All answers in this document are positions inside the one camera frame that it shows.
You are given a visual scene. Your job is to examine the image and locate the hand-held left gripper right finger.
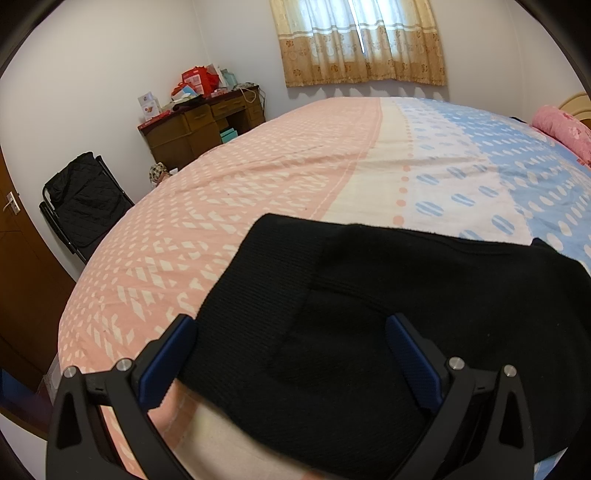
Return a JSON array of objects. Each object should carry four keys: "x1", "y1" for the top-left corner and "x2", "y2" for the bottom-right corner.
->
[{"x1": 385, "y1": 313, "x2": 534, "y2": 480}]

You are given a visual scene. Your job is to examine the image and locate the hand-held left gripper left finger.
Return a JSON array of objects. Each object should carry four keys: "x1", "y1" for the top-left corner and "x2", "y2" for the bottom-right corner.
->
[{"x1": 45, "y1": 314, "x2": 200, "y2": 480}]

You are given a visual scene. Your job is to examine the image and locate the black knit pants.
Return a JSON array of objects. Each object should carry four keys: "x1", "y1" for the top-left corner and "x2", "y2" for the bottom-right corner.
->
[{"x1": 178, "y1": 213, "x2": 591, "y2": 478}]

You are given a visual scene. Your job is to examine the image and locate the brown wooden door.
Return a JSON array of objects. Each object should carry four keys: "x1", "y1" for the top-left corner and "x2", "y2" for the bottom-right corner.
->
[{"x1": 0, "y1": 148, "x2": 77, "y2": 393}]

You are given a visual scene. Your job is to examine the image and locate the black quilted folding chair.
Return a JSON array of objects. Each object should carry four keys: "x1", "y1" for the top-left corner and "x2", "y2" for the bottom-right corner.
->
[{"x1": 39, "y1": 152, "x2": 136, "y2": 265}]

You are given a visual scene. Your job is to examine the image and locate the checkered bag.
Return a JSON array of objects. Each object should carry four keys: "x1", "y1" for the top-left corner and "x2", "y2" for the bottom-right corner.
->
[{"x1": 148, "y1": 163, "x2": 179, "y2": 185}]

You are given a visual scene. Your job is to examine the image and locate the brown wooden desk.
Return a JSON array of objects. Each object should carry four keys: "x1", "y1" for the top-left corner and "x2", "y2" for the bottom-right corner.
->
[{"x1": 137, "y1": 87, "x2": 267, "y2": 169}]

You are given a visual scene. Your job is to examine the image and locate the white printed box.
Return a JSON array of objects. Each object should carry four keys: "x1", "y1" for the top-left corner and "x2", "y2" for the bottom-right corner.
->
[{"x1": 137, "y1": 91, "x2": 161, "y2": 121}]

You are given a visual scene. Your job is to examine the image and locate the pink floral pillow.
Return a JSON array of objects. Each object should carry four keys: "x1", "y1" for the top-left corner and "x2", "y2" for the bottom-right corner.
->
[{"x1": 531, "y1": 105, "x2": 591, "y2": 166}]

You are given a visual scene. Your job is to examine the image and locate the red gift bag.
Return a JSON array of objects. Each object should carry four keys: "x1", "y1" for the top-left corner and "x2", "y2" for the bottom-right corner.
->
[{"x1": 181, "y1": 66, "x2": 221, "y2": 97}]

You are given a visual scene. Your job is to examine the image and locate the wooden headboard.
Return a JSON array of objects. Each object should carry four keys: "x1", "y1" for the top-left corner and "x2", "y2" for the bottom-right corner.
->
[{"x1": 558, "y1": 92, "x2": 591, "y2": 121}]

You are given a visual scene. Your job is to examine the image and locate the beige floral curtain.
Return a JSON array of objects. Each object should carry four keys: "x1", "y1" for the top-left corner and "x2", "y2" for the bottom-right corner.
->
[{"x1": 269, "y1": 0, "x2": 448, "y2": 88}]

